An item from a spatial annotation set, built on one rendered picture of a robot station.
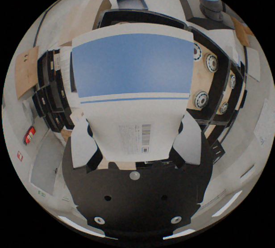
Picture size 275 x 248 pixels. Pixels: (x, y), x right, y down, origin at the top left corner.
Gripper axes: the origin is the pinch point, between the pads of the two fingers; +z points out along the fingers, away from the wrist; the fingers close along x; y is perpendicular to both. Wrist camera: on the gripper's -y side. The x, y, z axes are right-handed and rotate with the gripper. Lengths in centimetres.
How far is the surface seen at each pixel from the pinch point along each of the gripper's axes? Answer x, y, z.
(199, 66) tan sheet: 31.5, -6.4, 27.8
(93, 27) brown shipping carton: -16.7, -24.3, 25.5
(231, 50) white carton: 78, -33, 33
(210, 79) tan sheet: 41.3, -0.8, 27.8
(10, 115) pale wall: -258, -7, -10
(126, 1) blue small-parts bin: -4, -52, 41
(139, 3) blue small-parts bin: 3, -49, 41
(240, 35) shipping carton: 279, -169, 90
